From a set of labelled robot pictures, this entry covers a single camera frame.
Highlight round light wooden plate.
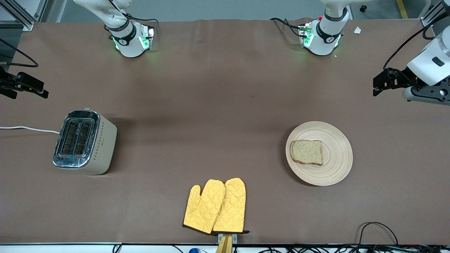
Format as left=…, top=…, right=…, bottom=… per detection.
left=285, top=121, right=353, bottom=186

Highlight slice of brown toast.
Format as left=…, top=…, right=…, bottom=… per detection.
left=290, top=140, right=323, bottom=166

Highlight cream and chrome toaster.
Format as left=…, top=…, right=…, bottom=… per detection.
left=53, top=108, right=117, bottom=175

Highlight green lit base connector box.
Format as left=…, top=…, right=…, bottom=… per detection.
left=298, top=23, right=314, bottom=48
left=138, top=24, right=155, bottom=50

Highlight brown table mat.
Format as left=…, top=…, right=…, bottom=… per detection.
left=0, top=18, right=450, bottom=245

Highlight yellow quilted oven mitt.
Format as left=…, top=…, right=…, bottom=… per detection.
left=213, top=178, right=249, bottom=234
left=183, top=180, right=226, bottom=235

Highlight metal clamp with wooden sticks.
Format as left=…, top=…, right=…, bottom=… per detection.
left=215, top=233, right=238, bottom=253

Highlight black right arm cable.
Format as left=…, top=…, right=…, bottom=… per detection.
left=0, top=38, right=38, bottom=68

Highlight white toaster power cord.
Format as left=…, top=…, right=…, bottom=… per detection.
left=0, top=126, right=60, bottom=134

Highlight aluminium frame post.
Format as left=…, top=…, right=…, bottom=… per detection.
left=421, top=0, right=450, bottom=27
left=0, top=0, right=48, bottom=31

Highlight black left base cable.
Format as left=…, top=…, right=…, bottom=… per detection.
left=270, top=18, right=303, bottom=38

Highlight black base cable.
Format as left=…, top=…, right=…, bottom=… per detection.
left=125, top=12, right=159, bottom=26
left=270, top=18, right=303, bottom=38

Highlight black right base cable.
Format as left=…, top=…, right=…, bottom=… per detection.
left=125, top=12, right=159, bottom=26

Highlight black looped cable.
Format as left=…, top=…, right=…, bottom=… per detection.
left=358, top=222, right=399, bottom=246

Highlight tangled black cables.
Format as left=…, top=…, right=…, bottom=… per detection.
left=258, top=244, right=450, bottom=253

